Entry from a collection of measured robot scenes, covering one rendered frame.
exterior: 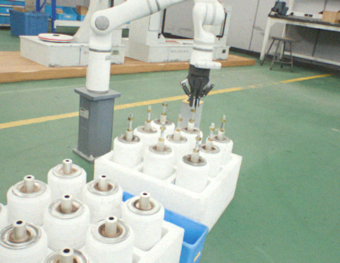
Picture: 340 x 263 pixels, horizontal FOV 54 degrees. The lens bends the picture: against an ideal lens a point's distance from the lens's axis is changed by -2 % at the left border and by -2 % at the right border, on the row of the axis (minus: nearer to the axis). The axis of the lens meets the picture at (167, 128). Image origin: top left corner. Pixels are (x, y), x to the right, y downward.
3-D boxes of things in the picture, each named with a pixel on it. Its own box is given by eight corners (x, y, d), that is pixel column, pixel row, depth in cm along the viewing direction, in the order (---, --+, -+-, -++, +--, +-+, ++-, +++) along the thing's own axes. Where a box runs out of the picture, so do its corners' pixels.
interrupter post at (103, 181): (95, 188, 80) (96, 176, 79) (102, 184, 82) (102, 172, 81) (103, 192, 79) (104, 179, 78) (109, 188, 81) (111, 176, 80)
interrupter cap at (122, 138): (122, 146, 106) (122, 143, 106) (113, 136, 112) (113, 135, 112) (143, 143, 110) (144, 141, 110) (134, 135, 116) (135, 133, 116)
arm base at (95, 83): (82, 89, 144) (84, 49, 138) (100, 87, 151) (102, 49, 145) (95, 94, 138) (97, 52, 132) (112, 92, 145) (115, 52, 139)
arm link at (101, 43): (90, 8, 137) (88, 50, 142) (90, 9, 128) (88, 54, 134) (113, 11, 139) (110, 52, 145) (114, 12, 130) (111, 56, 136)
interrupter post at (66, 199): (58, 210, 71) (58, 196, 70) (66, 205, 73) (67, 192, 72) (66, 214, 70) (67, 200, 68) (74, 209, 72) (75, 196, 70)
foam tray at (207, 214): (91, 206, 116) (94, 159, 110) (149, 167, 149) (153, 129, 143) (194, 252, 100) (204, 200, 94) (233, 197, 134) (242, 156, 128)
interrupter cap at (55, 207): (40, 210, 70) (40, 207, 69) (67, 196, 76) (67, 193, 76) (66, 225, 66) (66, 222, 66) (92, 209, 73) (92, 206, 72)
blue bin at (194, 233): (98, 238, 101) (100, 204, 97) (120, 221, 110) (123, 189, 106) (187, 284, 88) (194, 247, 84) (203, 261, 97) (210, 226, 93)
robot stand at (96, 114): (72, 152, 154) (73, 88, 144) (98, 145, 164) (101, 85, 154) (90, 164, 145) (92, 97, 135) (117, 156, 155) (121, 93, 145)
